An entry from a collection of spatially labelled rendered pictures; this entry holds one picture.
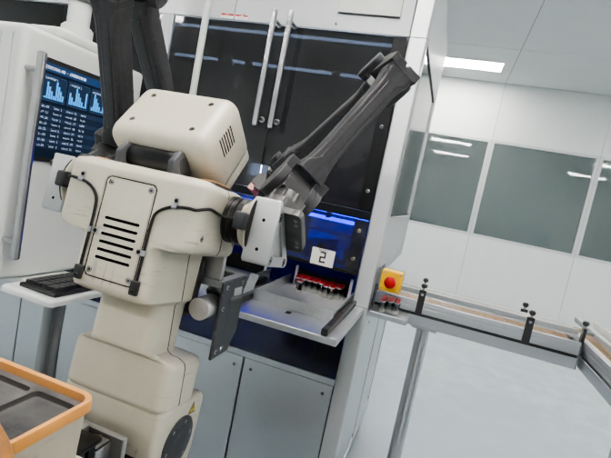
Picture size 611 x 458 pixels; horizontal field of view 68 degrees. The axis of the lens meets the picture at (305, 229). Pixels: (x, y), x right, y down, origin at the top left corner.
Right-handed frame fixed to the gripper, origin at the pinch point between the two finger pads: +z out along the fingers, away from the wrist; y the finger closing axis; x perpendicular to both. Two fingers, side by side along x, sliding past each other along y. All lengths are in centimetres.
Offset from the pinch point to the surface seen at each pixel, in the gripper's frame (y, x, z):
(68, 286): 31, 57, 9
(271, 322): -24.5, 34.4, -9.1
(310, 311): -31.7, 22.6, -1.8
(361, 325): -50, 9, 18
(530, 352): -100, -14, 5
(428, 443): -129, 0, 124
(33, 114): 64, 29, -17
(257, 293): -15.5, 26.2, 3.9
